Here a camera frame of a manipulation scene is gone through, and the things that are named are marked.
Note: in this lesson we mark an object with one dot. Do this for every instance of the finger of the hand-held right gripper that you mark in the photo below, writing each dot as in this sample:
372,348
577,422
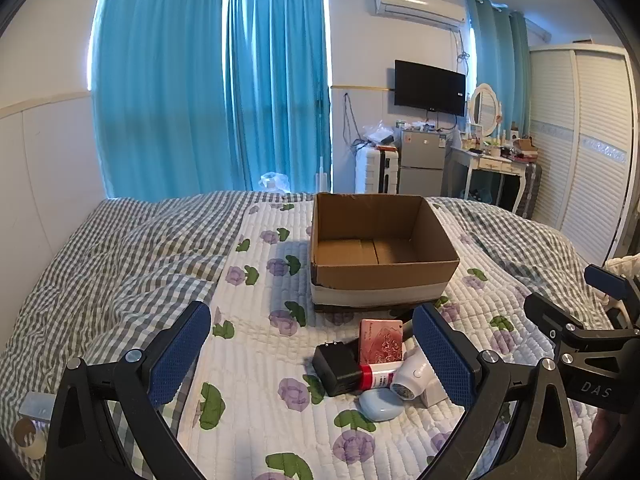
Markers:
612,282
550,315

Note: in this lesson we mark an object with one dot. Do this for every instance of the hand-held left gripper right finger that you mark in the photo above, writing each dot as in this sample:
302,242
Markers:
445,355

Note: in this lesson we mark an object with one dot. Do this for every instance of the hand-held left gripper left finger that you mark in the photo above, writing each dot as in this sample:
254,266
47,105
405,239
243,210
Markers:
182,355

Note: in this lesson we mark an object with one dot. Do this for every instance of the white lint remover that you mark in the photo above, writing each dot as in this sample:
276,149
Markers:
412,375

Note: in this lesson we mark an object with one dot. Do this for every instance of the pink patterned box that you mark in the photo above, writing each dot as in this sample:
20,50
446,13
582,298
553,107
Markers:
380,342

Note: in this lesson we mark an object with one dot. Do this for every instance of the red and white tube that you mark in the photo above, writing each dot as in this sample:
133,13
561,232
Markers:
377,376

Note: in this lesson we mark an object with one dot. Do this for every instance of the light blue oval case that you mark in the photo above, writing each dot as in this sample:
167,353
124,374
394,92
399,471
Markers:
380,405

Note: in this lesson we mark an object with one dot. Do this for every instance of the brown cardboard box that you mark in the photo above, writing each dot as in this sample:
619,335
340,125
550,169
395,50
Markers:
380,280

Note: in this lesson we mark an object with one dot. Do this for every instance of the black power adapter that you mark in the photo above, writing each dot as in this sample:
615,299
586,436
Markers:
337,367

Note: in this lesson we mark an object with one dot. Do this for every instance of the person's right hand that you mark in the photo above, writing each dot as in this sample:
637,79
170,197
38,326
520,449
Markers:
605,427

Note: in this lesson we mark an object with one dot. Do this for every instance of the white fluffy cloth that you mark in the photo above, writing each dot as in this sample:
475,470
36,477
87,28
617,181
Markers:
622,265

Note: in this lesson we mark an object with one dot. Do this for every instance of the floral white quilt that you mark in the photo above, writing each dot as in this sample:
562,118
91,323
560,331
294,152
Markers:
260,310

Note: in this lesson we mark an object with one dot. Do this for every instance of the grey suitcase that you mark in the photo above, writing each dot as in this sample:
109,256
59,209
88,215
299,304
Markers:
530,185

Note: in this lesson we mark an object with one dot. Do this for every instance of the white slatted wardrobe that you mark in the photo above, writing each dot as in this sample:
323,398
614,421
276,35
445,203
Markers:
585,150

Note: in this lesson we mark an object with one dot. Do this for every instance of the silver metal piece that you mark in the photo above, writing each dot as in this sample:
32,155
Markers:
37,405

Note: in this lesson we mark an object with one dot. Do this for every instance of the white dressing table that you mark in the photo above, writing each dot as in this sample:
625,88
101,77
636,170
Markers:
495,165

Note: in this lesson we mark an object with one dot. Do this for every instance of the small open cardboard box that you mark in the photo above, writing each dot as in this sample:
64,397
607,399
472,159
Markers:
526,146

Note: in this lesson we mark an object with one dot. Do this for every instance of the brown tape roll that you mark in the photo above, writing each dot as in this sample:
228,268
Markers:
30,437

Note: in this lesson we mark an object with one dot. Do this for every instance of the group of cosmetic bottles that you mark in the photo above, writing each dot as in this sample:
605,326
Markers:
487,145

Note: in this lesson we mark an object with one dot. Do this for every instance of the white plastic bag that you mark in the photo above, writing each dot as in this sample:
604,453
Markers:
274,181

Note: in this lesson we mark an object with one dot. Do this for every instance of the silver small fridge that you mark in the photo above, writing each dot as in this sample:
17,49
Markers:
422,160

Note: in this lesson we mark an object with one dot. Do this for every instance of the white suitcase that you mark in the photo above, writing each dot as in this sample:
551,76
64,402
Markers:
372,170

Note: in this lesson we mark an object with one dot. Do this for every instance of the white oval mirror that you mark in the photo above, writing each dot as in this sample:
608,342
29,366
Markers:
485,107

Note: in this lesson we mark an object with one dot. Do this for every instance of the clutter of small fridge items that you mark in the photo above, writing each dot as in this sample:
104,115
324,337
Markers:
420,126

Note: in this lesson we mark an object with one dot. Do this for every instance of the clear plastic bag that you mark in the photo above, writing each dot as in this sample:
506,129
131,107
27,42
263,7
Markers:
377,135

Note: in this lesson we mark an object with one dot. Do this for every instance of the teal curtain beside wardrobe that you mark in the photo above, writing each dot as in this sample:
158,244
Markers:
495,60

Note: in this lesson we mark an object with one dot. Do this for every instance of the wide blue curtain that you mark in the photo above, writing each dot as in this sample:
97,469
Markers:
160,85

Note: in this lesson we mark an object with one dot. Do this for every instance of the narrow blue curtain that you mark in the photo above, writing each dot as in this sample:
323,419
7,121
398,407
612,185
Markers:
277,90

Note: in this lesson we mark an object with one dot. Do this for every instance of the white air conditioner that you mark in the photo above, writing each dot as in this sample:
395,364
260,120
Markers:
420,7

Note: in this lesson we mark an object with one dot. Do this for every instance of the black wall television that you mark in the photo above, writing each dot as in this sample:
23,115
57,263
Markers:
430,87

